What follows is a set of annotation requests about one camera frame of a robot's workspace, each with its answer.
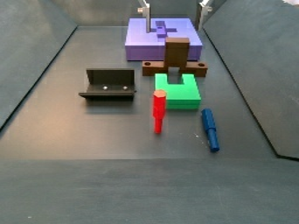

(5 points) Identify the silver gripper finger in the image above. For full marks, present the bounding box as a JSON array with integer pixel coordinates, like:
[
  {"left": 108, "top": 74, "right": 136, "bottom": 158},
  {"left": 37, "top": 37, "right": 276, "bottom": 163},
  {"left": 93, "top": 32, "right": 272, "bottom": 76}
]
[
  {"left": 137, "top": 0, "right": 150, "bottom": 32},
  {"left": 198, "top": 0, "right": 213, "bottom": 28}
]

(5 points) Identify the green U-shaped block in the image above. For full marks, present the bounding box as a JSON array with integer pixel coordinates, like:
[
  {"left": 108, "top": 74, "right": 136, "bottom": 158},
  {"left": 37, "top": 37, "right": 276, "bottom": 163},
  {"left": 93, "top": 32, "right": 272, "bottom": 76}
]
[{"left": 153, "top": 73, "right": 201, "bottom": 109}]

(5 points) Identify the purple board with cross slot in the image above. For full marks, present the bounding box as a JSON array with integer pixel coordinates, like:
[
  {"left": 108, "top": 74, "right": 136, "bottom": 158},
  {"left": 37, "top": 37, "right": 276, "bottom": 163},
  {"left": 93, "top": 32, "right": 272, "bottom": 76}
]
[{"left": 125, "top": 18, "right": 202, "bottom": 61}]

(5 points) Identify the black angle fixture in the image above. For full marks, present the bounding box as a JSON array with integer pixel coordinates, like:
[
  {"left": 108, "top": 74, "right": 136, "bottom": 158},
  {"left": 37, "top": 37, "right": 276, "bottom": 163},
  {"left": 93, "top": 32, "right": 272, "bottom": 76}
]
[{"left": 78, "top": 68, "right": 136, "bottom": 99}]

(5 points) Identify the brown bridge block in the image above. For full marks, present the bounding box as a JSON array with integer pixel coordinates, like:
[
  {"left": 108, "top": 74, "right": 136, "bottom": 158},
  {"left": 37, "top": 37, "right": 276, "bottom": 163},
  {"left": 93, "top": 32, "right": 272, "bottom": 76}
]
[{"left": 142, "top": 38, "right": 208, "bottom": 77}]

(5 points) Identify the red peg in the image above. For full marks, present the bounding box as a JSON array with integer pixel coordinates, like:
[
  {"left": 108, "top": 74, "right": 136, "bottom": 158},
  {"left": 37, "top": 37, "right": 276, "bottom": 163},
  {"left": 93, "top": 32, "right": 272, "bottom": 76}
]
[{"left": 153, "top": 89, "right": 165, "bottom": 134}]

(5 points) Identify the blue peg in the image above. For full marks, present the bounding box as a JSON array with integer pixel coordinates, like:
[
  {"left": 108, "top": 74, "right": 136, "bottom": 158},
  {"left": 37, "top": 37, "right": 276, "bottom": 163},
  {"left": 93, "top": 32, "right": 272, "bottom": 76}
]
[{"left": 200, "top": 108, "right": 220, "bottom": 152}]

